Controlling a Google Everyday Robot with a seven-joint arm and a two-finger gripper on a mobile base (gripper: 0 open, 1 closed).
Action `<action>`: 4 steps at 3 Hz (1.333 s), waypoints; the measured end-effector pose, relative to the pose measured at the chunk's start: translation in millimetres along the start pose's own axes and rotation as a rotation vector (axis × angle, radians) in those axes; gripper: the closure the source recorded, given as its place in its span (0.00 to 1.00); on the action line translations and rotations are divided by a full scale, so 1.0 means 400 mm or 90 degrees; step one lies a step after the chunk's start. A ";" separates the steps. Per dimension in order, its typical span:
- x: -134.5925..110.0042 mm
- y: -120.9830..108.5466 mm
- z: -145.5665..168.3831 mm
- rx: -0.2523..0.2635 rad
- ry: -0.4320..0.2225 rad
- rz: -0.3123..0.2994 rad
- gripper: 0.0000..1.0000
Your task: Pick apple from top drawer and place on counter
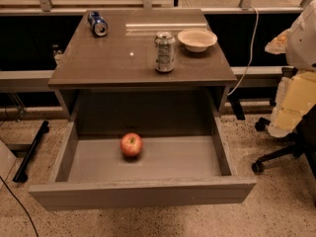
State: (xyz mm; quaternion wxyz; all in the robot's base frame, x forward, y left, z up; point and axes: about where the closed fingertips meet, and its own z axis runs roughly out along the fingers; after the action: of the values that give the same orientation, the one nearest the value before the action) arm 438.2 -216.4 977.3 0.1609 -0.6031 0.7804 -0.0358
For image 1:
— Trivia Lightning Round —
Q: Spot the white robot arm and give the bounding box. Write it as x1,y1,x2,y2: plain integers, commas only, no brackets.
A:
265,0,316,137

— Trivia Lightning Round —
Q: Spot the black office chair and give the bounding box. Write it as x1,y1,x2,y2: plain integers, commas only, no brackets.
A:
251,66,316,209

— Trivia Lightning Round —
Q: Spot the red apple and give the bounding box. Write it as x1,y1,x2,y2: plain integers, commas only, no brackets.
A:
120,133,143,157

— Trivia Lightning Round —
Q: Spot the grey open drawer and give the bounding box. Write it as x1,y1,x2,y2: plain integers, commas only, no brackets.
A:
28,88,257,212

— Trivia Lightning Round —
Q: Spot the black floor cable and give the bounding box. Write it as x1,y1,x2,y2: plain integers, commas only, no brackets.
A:
0,176,40,237

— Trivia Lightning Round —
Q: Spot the white paper bowl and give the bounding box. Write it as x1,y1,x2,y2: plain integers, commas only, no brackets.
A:
178,29,217,53

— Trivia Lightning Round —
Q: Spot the metal window railing frame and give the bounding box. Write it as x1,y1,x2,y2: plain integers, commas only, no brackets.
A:
0,0,316,16

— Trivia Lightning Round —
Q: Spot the grey cabinet counter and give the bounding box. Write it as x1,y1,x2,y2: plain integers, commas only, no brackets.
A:
48,9,236,108

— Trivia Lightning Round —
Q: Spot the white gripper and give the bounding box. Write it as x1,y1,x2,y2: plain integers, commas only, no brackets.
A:
265,29,316,137

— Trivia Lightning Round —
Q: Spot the green silver upright can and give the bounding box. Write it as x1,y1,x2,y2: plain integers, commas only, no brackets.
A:
155,32,176,73

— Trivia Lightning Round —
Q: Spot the black bar on floor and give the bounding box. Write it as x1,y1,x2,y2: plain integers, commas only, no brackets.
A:
13,120,49,183

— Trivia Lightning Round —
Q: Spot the blue soda can lying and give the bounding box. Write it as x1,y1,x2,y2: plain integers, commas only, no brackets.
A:
88,11,108,37

